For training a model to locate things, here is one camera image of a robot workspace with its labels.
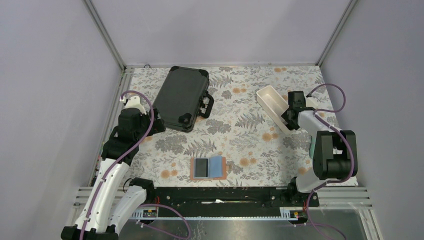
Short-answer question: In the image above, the white rectangular plastic tray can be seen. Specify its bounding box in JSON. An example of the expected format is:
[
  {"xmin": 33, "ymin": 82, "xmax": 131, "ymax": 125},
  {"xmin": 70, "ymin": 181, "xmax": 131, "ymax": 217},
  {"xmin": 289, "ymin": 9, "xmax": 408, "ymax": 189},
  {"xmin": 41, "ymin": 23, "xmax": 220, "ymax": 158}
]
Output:
[{"xmin": 256, "ymin": 85, "xmax": 295, "ymax": 135}]

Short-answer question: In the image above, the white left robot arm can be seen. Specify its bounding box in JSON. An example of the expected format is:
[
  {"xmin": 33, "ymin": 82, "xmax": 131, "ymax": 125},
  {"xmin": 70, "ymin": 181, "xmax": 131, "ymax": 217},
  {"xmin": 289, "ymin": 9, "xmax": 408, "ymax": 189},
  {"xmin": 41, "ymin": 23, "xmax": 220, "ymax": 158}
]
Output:
[{"xmin": 60, "ymin": 107, "xmax": 166, "ymax": 240}]

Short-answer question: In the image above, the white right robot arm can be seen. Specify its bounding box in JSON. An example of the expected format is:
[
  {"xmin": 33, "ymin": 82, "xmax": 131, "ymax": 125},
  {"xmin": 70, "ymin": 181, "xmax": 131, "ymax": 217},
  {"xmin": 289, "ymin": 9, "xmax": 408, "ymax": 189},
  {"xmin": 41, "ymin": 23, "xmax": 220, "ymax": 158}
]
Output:
[{"xmin": 281, "ymin": 91, "xmax": 358, "ymax": 206}]

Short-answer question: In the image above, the black hard carrying case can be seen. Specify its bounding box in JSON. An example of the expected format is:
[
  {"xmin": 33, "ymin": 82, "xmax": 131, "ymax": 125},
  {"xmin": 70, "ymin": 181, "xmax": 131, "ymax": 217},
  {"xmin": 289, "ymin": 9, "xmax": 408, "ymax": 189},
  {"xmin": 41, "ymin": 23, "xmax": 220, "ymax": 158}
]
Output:
[{"xmin": 153, "ymin": 66, "xmax": 215, "ymax": 133}]

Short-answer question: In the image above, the floral patterned table mat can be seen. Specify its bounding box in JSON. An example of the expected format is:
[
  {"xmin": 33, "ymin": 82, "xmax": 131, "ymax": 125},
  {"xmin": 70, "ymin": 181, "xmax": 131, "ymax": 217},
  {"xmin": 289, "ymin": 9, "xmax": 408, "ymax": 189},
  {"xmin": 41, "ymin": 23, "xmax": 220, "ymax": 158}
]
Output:
[{"xmin": 122, "ymin": 66, "xmax": 338, "ymax": 187}]

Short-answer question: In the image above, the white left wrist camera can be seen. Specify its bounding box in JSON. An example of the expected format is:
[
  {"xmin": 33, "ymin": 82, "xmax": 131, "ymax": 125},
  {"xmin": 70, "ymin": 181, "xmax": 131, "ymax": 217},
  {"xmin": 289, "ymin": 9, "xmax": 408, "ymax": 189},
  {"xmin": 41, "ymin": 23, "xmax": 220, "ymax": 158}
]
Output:
[{"xmin": 119, "ymin": 95, "xmax": 146, "ymax": 114}]

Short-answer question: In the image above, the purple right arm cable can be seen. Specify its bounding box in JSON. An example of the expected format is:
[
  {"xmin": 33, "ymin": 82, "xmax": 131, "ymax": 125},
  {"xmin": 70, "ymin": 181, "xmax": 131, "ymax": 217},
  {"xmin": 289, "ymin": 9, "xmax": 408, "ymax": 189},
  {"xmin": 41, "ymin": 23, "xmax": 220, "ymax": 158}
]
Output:
[{"xmin": 306, "ymin": 83, "xmax": 355, "ymax": 185}]

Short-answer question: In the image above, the aluminium frame rail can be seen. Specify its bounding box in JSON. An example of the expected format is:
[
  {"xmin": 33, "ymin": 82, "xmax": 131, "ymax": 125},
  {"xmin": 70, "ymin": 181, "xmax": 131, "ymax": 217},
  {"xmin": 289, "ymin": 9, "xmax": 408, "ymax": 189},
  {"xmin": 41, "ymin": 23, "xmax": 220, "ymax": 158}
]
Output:
[{"xmin": 87, "ymin": 0, "xmax": 135, "ymax": 186}]

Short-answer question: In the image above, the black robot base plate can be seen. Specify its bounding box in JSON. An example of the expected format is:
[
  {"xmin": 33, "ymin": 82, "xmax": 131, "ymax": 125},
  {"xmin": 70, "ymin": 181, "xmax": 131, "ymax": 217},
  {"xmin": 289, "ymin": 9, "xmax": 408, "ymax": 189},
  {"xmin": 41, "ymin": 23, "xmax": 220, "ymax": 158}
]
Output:
[{"xmin": 122, "ymin": 177, "xmax": 321, "ymax": 218}]

